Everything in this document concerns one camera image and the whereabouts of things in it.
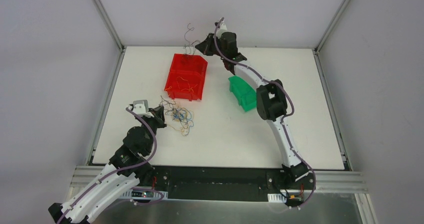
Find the yellow blue cable bundle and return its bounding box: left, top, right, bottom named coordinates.
left=159, top=96, right=195, bottom=137

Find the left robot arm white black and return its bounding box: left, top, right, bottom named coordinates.
left=48, top=102, right=167, bottom=224

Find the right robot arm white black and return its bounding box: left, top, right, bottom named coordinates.
left=194, top=32, right=310, bottom=189

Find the red plastic bin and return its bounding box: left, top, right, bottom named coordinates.
left=164, top=53, right=208, bottom=101

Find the green plastic bin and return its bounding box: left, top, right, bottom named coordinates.
left=228, top=76, right=257, bottom=112

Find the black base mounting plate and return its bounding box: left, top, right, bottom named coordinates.
left=139, top=165, right=316, bottom=202

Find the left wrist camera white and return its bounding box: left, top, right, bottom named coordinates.
left=127, top=99, right=149, bottom=116

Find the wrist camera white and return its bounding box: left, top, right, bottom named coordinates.
left=215, top=17, right=228, bottom=33
left=127, top=99, right=149, bottom=116

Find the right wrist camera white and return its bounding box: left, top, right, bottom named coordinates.
left=215, top=17, right=228, bottom=33

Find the left white cable duct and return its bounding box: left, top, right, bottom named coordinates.
left=119, top=189, right=168, bottom=201

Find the white cable duct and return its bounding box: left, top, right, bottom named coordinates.
left=267, top=193, right=287, bottom=204
left=119, top=189, right=168, bottom=201

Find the right white cable duct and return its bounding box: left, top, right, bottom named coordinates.
left=267, top=193, right=287, bottom=204

